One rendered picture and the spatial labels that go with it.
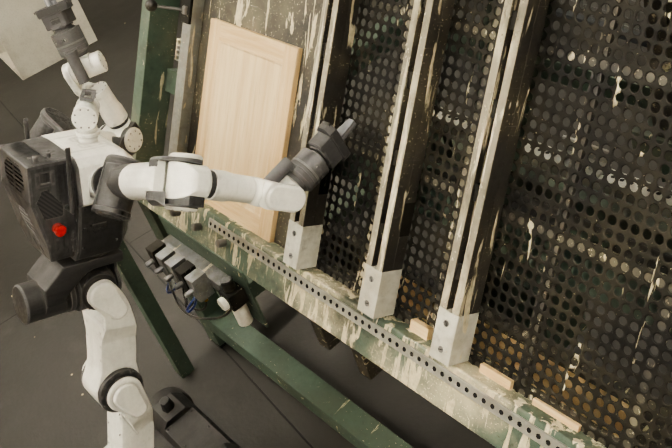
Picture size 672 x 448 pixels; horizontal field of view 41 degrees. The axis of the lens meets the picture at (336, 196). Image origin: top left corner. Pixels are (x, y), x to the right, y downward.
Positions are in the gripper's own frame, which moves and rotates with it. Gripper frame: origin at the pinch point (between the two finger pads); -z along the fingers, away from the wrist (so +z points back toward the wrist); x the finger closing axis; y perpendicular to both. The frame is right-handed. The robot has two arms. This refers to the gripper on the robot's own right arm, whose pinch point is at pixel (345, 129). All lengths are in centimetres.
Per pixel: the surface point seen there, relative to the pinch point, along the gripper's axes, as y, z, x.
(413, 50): -19.2, -16.1, 18.1
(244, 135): 47.1, 7.8, -13.9
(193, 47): 79, -5, 0
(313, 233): 8.1, 20.1, -24.3
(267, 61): 41.0, -8.5, 3.0
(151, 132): 103, 17, -26
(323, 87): 8.8, -4.8, 7.3
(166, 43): 103, -6, -5
